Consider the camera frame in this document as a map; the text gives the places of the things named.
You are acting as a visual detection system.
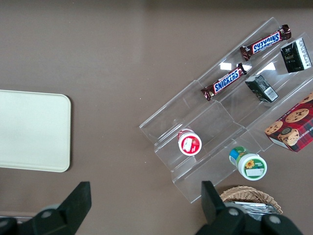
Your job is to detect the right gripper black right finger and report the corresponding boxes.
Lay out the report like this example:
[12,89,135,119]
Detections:
[195,180,260,235]

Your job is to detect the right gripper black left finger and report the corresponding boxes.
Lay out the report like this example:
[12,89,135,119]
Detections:
[18,181,92,235]

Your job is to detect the light tan wicker basket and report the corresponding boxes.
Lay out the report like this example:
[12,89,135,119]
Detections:
[220,185,284,215]

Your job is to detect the cream rectangular plastic tray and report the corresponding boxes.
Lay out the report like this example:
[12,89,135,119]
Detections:
[0,89,72,173]

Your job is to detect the silver foil packs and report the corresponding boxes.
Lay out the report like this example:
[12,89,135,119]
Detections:
[224,201,279,216]

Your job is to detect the green lidded yogurt cup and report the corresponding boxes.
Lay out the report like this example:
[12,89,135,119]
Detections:
[228,146,268,181]

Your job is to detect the red lidded yogurt cup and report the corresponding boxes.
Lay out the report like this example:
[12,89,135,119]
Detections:
[177,128,202,156]

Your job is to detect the clear acrylic tiered shelf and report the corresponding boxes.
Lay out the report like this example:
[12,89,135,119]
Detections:
[138,16,313,204]

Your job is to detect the red plaid cookie box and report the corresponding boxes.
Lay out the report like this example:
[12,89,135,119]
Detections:
[264,92,313,153]

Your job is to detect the brown Snickers bar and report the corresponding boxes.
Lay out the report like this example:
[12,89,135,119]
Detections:
[201,62,247,102]
[239,23,293,62]

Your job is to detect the small black barcode box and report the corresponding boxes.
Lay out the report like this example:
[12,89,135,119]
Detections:
[245,74,279,103]

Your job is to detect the small black white-sided box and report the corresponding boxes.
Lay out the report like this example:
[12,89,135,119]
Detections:
[280,37,313,73]

